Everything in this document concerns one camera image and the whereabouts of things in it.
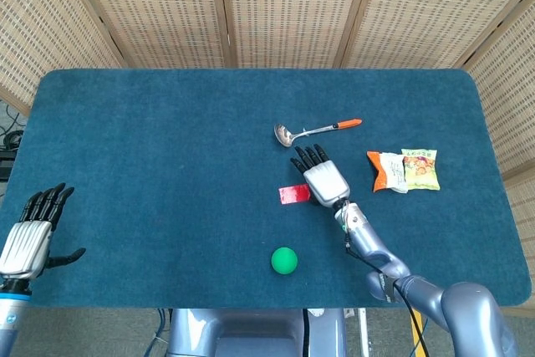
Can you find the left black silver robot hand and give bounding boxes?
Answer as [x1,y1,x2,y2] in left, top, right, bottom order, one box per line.
[0,182,87,281]

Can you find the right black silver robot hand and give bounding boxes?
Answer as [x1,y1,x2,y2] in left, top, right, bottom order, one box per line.
[290,143,351,208]

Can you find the orange white snack bag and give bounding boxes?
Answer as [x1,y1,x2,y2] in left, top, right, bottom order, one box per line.
[366,150,409,195]

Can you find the black floor device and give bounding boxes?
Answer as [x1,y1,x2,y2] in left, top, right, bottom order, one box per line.
[0,150,18,182]

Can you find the green ball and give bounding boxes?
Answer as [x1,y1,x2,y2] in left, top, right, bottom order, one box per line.
[270,246,299,275]

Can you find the green snack bag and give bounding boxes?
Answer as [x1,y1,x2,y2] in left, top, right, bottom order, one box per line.
[400,148,441,191]

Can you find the blue carpet table mat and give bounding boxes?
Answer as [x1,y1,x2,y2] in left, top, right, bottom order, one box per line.
[0,67,532,310]

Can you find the grey-blue robot torso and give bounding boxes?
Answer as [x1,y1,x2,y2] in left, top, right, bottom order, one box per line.
[166,308,348,357]

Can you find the woven bamboo folding screen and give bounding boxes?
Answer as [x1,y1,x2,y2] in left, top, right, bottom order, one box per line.
[0,0,535,258]

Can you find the steel ladle with orange handle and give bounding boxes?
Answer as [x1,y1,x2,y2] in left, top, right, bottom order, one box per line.
[273,118,364,148]

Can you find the black floor cables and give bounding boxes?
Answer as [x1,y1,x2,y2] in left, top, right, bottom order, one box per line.
[0,99,26,153]

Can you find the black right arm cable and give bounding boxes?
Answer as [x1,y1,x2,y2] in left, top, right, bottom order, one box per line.
[344,242,431,357]

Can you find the blue floor cable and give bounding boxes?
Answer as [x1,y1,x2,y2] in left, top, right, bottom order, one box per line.
[154,309,169,344]

